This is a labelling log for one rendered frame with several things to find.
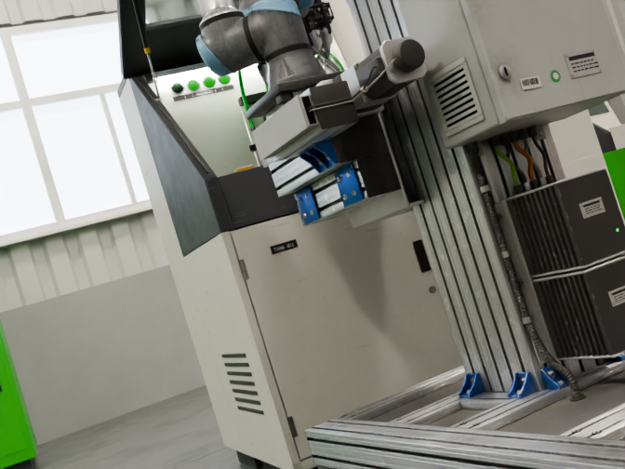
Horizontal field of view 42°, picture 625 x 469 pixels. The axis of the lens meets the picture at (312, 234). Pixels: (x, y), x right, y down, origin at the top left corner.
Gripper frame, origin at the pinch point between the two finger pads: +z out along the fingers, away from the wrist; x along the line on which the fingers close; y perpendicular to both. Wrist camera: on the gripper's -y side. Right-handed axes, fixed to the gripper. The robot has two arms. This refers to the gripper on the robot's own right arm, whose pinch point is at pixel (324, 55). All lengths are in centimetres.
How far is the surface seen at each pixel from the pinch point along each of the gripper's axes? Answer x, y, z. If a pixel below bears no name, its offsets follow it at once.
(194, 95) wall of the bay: -27, -57, -11
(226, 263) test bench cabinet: -47, -7, 52
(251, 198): -35, -3, 36
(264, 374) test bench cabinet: -47, -3, 86
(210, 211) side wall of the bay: -47, -7, 37
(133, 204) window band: 6, -423, -32
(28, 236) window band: -78, -410, -26
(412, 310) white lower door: 4, -3, 83
